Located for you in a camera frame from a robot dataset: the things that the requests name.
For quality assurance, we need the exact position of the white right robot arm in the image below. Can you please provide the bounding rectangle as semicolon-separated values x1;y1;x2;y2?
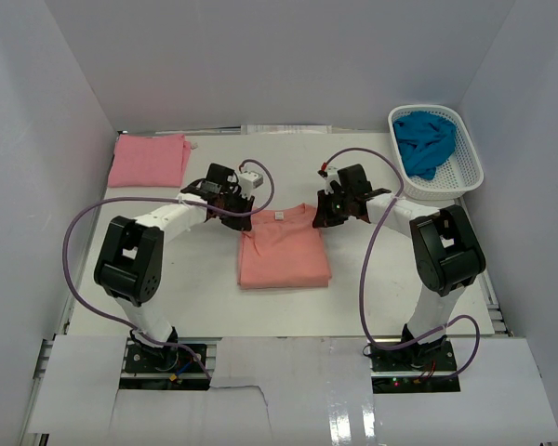
312;164;486;361

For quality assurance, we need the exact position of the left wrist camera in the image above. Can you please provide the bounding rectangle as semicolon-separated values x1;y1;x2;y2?
237;171;264;197

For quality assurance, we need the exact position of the salmon orange t shirt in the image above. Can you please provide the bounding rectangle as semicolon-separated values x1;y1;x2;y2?
237;203;332;290

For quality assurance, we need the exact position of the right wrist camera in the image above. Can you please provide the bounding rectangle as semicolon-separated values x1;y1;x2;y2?
318;163;341;195

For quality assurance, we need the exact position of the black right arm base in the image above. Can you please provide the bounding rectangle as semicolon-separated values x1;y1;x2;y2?
362;341;460;395

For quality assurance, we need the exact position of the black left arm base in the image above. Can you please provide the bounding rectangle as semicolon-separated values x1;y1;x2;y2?
119;343;209;391

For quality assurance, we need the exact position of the blue t shirt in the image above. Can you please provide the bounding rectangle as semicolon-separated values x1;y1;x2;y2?
392;111;457;181

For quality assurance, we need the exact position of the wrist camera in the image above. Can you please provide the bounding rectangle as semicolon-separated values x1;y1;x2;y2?
237;171;264;197
318;163;341;195

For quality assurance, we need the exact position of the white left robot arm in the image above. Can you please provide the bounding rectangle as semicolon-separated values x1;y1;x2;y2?
94;164;263;349

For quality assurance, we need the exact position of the folded pink t shirt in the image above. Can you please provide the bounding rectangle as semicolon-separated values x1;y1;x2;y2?
107;134;193;188

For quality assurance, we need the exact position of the white plastic basket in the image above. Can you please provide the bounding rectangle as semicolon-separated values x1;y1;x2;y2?
388;104;484;201

